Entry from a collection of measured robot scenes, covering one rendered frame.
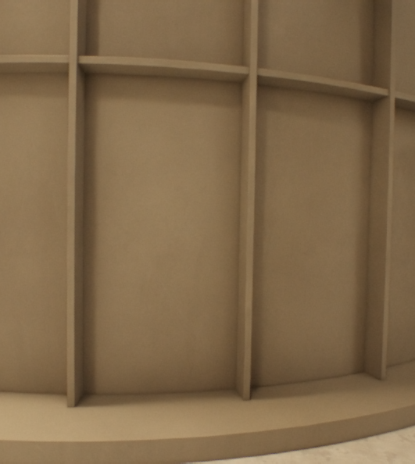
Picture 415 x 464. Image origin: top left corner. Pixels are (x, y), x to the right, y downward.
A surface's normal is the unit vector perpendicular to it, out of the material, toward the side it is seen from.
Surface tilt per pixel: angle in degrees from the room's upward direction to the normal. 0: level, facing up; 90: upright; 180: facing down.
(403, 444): 0
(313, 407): 0
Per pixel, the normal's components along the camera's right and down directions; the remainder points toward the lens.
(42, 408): 0.02, -1.00
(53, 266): 0.00, 0.03
